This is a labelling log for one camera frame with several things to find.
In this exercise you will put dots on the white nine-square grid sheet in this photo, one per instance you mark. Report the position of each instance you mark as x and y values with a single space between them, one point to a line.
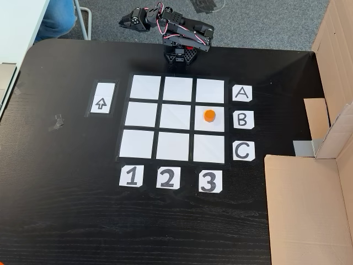
173 138

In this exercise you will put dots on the white arrow paper sheet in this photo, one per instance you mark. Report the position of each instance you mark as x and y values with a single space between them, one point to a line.
101 96

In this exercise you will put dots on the crumpled clear tape piece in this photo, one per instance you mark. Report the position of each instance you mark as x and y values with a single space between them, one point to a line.
56 123

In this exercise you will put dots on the paper sheet number 2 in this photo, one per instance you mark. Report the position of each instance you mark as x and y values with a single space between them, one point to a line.
168 178

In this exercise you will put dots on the paper sheet number 1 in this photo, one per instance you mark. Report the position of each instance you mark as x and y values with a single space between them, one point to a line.
131 176

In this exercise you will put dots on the white table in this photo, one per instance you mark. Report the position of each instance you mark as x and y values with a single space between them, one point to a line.
16 27

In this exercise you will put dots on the round orange token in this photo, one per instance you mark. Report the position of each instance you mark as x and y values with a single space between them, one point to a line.
209 116

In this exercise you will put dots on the paper sheet letter A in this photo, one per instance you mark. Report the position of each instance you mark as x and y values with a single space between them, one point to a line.
242 93

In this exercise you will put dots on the person's leg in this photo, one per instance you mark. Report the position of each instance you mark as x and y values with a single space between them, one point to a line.
53 19

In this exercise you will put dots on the white metal frame leg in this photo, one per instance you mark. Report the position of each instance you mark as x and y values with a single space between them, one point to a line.
84 22

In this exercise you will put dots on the brown cardboard screen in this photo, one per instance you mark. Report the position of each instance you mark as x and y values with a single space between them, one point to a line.
303 207

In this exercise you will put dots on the small grey tape piece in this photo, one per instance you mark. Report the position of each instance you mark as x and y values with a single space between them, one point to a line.
20 88

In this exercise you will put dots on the paper sheet letter C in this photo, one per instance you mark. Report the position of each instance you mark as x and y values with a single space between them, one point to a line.
243 150

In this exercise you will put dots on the paper sheet number 3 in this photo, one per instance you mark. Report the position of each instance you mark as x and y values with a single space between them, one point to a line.
210 181

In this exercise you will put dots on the paper sheet letter B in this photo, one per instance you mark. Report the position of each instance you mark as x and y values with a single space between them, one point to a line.
243 120

